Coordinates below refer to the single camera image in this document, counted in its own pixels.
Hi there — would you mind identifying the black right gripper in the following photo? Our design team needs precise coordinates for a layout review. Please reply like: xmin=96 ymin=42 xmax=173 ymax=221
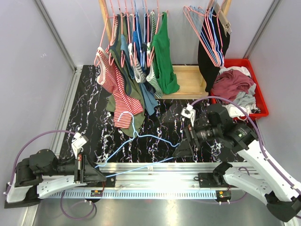
xmin=173 ymin=120 xmax=222 ymax=158

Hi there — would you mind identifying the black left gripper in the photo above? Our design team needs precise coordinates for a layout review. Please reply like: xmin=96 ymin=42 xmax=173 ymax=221
xmin=41 ymin=151 xmax=106 ymax=184

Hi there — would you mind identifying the white plain tank top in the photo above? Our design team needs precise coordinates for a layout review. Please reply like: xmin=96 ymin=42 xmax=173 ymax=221
xmin=224 ymin=104 xmax=246 ymax=121

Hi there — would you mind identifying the maroon tank top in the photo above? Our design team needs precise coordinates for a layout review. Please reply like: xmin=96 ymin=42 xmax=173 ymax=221
xmin=211 ymin=69 xmax=254 ymax=101

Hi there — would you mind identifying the grey tank top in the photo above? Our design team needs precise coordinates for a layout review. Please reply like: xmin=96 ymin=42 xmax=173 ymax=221
xmin=233 ymin=83 xmax=260 ymax=113

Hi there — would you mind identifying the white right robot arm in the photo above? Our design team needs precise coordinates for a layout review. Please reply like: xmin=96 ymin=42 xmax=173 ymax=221
xmin=173 ymin=104 xmax=301 ymax=222

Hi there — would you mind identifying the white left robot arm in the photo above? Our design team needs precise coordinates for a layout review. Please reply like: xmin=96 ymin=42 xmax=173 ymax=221
xmin=4 ymin=149 xmax=107 ymax=209

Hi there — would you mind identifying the light blue tank top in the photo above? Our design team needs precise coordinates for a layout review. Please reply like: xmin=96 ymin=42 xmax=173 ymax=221
xmin=120 ymin=34 xmax=158 ymax=115

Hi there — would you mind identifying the red white striped tank top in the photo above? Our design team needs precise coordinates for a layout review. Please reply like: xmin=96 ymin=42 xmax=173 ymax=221
xmin=96 ymin=47 xmax=143 ymax=129

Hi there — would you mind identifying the green white striped tank top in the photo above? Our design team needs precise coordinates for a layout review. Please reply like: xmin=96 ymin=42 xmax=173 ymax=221
xmin=146 ymin=11 xmax=163 ymax=98

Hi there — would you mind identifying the olive green tank top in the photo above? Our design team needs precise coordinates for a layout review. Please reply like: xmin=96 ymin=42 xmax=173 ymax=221
xmin=106 ymin=14 xmax=145 ymax=137

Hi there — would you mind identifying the wooden clothes rack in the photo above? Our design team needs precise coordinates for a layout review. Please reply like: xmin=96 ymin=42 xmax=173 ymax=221
xmin=98 ymin=0 xmax=232 ymax=100

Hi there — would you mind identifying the red plastic bin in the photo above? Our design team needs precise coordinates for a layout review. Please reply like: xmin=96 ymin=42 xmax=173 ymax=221
xmin=210 ymin=59 xmax=269 ymax=120

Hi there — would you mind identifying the black garment on rack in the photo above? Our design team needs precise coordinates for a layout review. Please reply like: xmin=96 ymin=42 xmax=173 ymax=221
xmin=196 ymin=0 xmax=231 ymax=92

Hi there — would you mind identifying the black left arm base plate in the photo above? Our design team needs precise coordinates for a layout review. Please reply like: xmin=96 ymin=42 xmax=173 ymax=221
xmin=103 ymin=172 xmax=116 ymax=188

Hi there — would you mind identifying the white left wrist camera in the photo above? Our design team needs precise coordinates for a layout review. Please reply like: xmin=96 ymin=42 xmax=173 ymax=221
xmin=71 ymin=132 xmax=88 ymax=159

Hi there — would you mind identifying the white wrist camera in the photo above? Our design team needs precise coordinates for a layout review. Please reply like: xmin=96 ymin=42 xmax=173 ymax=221
xmin=71 ymin=132 xmax=88 ymax=159
xmin=181 ymin=104 xmax=196 ymax=127

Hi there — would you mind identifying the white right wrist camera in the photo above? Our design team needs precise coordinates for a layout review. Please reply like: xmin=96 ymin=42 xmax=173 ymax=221
xmin=181 ymin=104 xmax=196 ymax=127

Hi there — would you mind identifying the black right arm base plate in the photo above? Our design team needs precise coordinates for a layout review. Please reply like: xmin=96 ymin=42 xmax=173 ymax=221
xmin=197 ymin=173 xmax=228 ymax=188

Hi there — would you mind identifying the white slotted cable duct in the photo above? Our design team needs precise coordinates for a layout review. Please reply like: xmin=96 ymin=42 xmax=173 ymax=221
xmin=51 ymin=189 xmax=217 ymax=200

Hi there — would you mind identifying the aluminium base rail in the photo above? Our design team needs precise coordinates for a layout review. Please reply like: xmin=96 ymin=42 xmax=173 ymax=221
xmin=47 ymin=162 xmax=287 ymax=192

